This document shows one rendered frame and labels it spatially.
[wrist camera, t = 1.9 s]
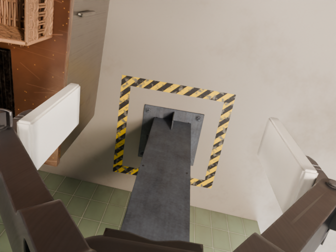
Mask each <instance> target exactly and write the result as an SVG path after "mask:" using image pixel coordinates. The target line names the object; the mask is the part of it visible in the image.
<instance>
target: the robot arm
mask: <svg viewBox="0 0 336 252"><path fill-rule="evenodd" d="M80 88H81V86H79V84H76V83H70V84H69V85H67V86H66V87H65V88H63V89H62V90H60V91H59V92H58V93H56V94H55V95H53V96H52V97H51V98H49V99H48V100H46V101H45V102H44V103H42V104H41V105H39V106H38V107H37V108H35V109H29V110H26V111H23V112H21V113H20V114H18V115H17V116H15V117H14V118H13V112H12V111H11V110H9V109H5V108H0V216H1V219H2V222H3V225H4V228H5V231H6V234H7V237H8V240H9V243H10V246H11V249H12V252H204V248H203V244H199V243H193V242H187V241H182V240H164V241H153V240H150V239H147V238H145V237H142V236H140V235H137V234H134V233H132V232H129V231H123V230H117V229H111V228H105V231H104V233H103V235H95V236H90V237H86V238H84V237H83V235H82V233H81V232H80V230H79V228H78V226H77V225H76V223H75V221H74V220H73V218H72V216H71V215H70V213H69V211H68V210H67V208H66V206H65V205H64V203H63V201H62V200H61V199H57V200H54V199H53V197H52V195H51V193H50V191H49V190H48V188H47V186H46V184H45V183H44V181H43V179H42V177H41V175H40V174H39V172H38V169H39V168H40V167H41V166H42V165H43V164H44V162H45V161H46V160H47V159H48V158H49V157H50V156H51V154H52V153H53V152H54V151H55V150H56V149H57V148H58V147H59V145H60V144H61V143H62V142H63V141H64V140H65V139H66V137H67V136H68V135H69V134H70V133H71V132H72V131H73V129H74V128H75V127H76V126H77V125H78V124H79V111H80ZM257 155H258V158H259V160H260V162H261V164H262V167H263V169H264V171H265V174H266V176H267V178H268V181H269V183H270V185H271V188H272V190H273V192H274V195H275V197H276V199H277V202H278V204H279V206H280V209H281V211H282V213H283V214H282V215H281V216H280V217H279V218H278V219H277V220H276V221H275V222H274V223H273V224H271V225H270V226H269V227H268V228H267V229H266V230H265V231H264V232H263V233H262V234H261V235H259V234H258V233H256V232H254V233H253V234H252V235H251V236H249V237H248V238H247V239H246V240H245V241H244V242H243V243H242V244H240V245H239V246H238V247H237V248H236V249H235V250H234V251H233V252H315V251H316V250H317V248H318V247H319V245H323V243H324V241H325V239H326V237H327V235H328V233H329V231H330V230H333V231H336V180H334V179H330V178H328V177H327V175H326V174H325V173H324V171H323V170H322V169H321V168H320V166H319V165H318V164H317V162H316V161H315V160H314V159H312V158H311V157H309V156H307V155H305V154H304V153H303V151H302V150H301V149H300V147H299V146H298V145H297V143H296V142H295V141H294V139H293V138H292V136H291V135H290V134H289V132H288V131H287V130H286V128H285V127H284V126H283V124H282V123H281V121H280V120H279V119H278V118H275V117H270V118H268V120H267V123H266V126H265V130H264V133H263V136H262V139H261V143H260V146H259V149H258V152H257Z"/></svg>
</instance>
